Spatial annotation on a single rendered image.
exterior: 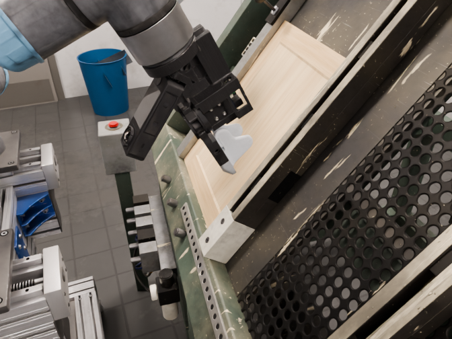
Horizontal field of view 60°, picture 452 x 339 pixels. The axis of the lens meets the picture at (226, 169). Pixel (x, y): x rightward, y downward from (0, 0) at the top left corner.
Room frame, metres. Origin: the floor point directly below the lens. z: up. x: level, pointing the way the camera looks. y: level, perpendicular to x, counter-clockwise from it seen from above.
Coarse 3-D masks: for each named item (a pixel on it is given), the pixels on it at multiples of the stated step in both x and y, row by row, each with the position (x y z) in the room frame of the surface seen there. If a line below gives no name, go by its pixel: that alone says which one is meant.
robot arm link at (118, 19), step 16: (80, 0) 0.39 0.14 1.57; (96, 0) 0.40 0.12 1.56; (112, 0) 0.40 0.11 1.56; (128, 0) 0.40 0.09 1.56; (144, 0) 0.41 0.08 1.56; (160, 0) 0.42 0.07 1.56; (96, 16) 0.40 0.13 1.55; (112, 16) 0.41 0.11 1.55; (128, 16) 0.41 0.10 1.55; (144, 16) 0.41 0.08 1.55; (160, 16) 0.41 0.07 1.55; (128, 32) 0.41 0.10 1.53
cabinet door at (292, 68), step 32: (288, 32) 1.18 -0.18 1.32; (256, 64) 1.20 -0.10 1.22; (288, 64) 1.07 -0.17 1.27; (320, 64) 0.95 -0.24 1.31; (256, 96) 1.08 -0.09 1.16; (288, 96) 0.96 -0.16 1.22; (256, 128) 0.97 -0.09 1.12; (288, 128) 0.87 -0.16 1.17; (192, 160) 1.11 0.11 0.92; (256, 160) 0.87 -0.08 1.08; (224, 192) 0.87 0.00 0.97
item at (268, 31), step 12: (300, 0) 1.26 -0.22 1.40; (288, 12) 1.25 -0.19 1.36; (276, 24) 1.24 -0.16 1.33; (264, 36) 1.24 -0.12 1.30; (252, 48) 1.25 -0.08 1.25; (240, 60) 1.26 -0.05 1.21; (252, 60) 1.22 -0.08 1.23; (240, 72) 1.21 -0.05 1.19; (192, 132) 1.19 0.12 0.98; (180, 144) 1.20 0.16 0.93; (192, 144) 1.17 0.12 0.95; (180, 156) 1.16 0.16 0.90
